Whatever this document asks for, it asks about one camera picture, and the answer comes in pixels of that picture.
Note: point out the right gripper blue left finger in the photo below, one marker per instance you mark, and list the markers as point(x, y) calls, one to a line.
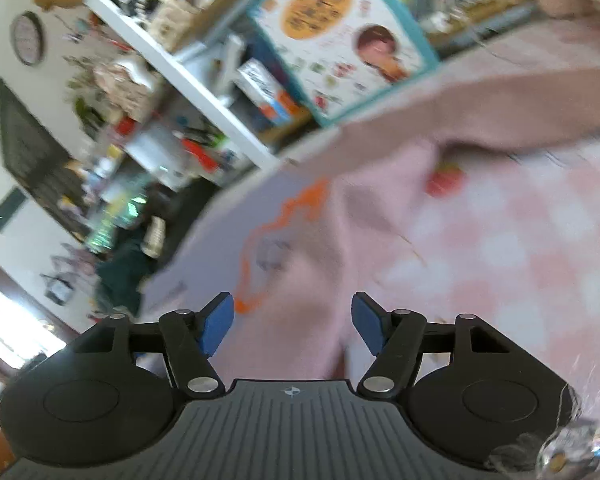
point(190, 340)

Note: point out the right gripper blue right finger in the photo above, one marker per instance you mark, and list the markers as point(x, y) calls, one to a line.
point(394, 340)

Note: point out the pink and purple sweater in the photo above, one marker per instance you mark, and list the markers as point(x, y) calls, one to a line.
point(293, 250)

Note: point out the dark green cloth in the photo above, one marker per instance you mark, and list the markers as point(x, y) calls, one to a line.
point(120, 276)

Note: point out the white wrist watch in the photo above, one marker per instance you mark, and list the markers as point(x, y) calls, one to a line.
point(154, 238)

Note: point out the pink checkered desk mat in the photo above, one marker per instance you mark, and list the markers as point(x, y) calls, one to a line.
point(513, 236)

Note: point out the usmile toothbrush box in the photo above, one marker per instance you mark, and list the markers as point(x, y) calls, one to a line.
point(266, 93)

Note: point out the floral fabric bag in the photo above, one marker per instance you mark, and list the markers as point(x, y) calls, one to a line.
point(131, 85)

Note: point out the teal children's sound book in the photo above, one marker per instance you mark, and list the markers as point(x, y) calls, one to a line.
point(343, 55)

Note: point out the cream quilted handbag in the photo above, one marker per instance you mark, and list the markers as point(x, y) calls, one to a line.
point(167, 21)

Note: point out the white bookshelf frame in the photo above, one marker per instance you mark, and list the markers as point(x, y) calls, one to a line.
point(191, 72)

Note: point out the round wall clock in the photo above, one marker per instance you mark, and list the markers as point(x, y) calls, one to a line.
point(27, 38)

